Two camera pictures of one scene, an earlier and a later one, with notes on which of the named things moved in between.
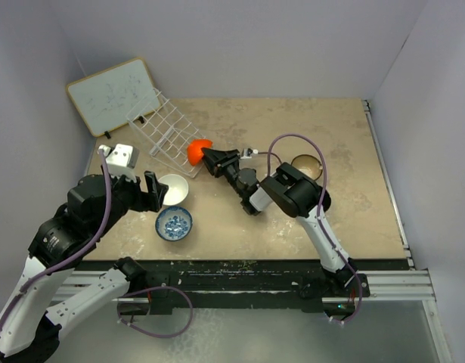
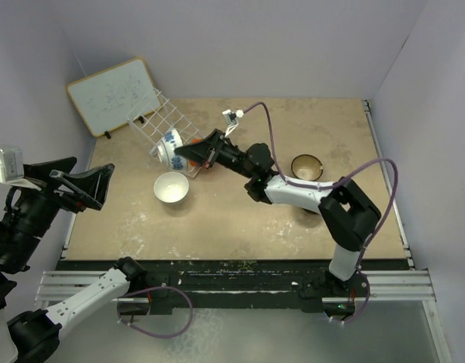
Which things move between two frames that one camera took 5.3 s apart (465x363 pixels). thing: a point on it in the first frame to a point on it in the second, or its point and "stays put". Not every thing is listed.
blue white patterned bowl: (174, 223) to (165, 150)
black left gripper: (156, 189) to (88, 186)
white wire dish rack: (165, 131) stays put
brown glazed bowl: (309, 165) stays put
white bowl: (178, 189) stays put
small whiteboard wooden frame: (116, 97) stays put
